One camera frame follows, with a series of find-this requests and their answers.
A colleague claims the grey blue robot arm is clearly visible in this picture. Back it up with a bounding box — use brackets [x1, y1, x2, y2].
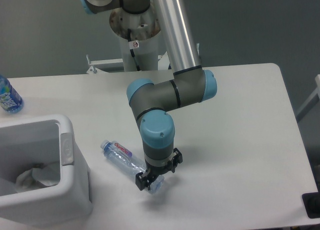
[80, 0, 217, 190]

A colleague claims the white green paper wrapper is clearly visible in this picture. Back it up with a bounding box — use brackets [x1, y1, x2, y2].
[32, 161, 61, 188]

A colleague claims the black device at table corner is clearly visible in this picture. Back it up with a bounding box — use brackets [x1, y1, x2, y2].
[302, 192, 320, 219]

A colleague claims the black cable on pedestal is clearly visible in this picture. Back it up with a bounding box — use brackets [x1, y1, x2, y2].
[126, 28, 141, 72]

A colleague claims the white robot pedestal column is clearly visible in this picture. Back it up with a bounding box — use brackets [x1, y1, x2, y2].
[109, 4, 161, 72]

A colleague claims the blue labelled water bottle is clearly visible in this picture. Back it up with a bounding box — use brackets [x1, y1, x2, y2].
[0, 75, 24, 114]

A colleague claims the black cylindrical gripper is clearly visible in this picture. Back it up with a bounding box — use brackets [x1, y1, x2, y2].
[135, 148, 183, 191]

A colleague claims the white frame at right edge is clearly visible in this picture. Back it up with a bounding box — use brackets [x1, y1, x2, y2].
[295, 74, 320, 123]

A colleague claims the crumpled paper trash in bin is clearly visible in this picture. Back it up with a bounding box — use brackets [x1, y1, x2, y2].
[15, 168, 38, 193]

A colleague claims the clear Ganten water bottle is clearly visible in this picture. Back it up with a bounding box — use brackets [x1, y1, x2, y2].
[100, 139, 165, 195]

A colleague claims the white plastic trash can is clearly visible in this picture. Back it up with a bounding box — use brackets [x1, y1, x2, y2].
[0, 114, 93, 226]

